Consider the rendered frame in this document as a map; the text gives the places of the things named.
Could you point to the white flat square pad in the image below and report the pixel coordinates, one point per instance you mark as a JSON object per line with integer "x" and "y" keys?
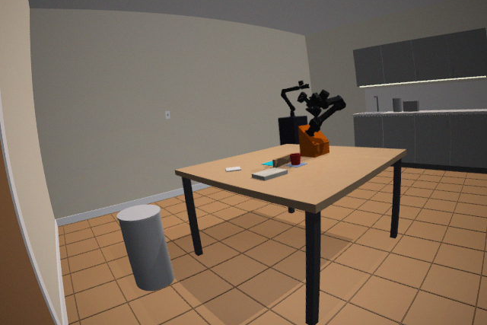
{"x": 232, "y": 169}

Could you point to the dark brown flat bar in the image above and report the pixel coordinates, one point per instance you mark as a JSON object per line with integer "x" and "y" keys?
{"x": 281, "y": 161}

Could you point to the red cup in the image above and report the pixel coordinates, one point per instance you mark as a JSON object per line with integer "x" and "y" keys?
{"x": 295, "y": 159}

